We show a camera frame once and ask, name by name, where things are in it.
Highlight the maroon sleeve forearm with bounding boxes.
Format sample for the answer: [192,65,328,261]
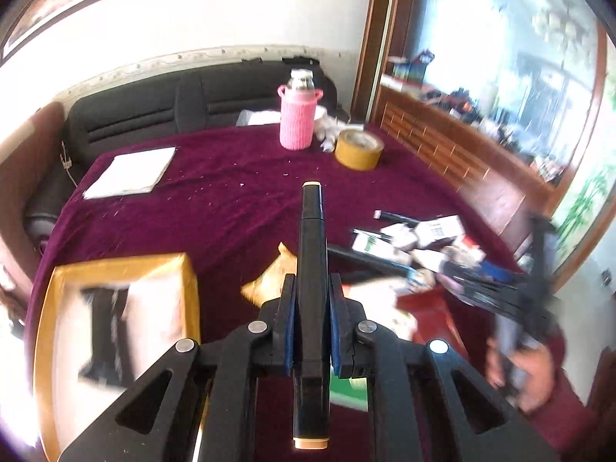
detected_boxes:
[526,328,597,459]

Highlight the person right hand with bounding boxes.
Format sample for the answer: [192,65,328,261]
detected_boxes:
[484,336,560,414]

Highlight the yellow snack packet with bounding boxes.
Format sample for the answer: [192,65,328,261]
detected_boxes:
[240,243,298,306]

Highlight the red packet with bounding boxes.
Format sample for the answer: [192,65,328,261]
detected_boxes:
[396,287,469,359]

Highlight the green white medicine box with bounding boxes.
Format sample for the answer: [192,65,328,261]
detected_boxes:
[352,229,412,266]

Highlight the maroon tablecloth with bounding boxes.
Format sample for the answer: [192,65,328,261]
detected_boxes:
[23,123,593,462]

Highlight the black foil sachet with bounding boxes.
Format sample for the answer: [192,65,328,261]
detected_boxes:
[79,286,135,388]

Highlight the yellow taped white tray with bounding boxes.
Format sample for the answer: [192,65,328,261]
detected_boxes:
[33,253,201,461]

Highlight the yellow tape roll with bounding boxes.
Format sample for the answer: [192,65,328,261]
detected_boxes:
[334,129,384,171]

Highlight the white tissue wad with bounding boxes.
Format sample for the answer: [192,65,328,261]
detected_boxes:
[313,105,364,152]

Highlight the white paper booklet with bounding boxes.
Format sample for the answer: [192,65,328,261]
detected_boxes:
[82,147,176,200]

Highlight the wooden mirror cabinet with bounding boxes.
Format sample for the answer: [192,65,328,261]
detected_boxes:
[351,0,615,288]

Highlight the pink knit sleeve bottle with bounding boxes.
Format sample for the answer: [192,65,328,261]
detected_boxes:
[278,69,324,150]

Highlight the black sofa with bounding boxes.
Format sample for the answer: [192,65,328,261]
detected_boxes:
[24,56,348,246]

